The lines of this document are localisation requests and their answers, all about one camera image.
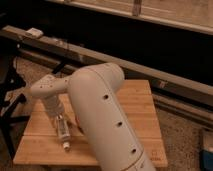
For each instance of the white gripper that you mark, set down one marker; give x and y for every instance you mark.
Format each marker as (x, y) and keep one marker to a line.
(53, 106)

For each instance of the clear plastic bottle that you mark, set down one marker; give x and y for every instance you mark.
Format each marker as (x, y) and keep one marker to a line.
(63, 132)

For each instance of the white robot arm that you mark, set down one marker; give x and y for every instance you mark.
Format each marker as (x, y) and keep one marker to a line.
(92, 94)

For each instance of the orange ceramic bowl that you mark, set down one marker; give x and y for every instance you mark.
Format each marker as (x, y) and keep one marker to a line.
(78, 125)

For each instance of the wooden table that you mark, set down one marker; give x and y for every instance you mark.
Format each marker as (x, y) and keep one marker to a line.
(40, 146)

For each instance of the small white box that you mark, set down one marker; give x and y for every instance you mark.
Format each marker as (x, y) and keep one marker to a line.
(34, 32)

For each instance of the long wooden beam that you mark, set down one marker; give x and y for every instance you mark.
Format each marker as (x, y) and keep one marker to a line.
(184, 97)

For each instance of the blue container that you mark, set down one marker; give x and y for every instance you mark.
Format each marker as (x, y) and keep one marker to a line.
(207, 151)

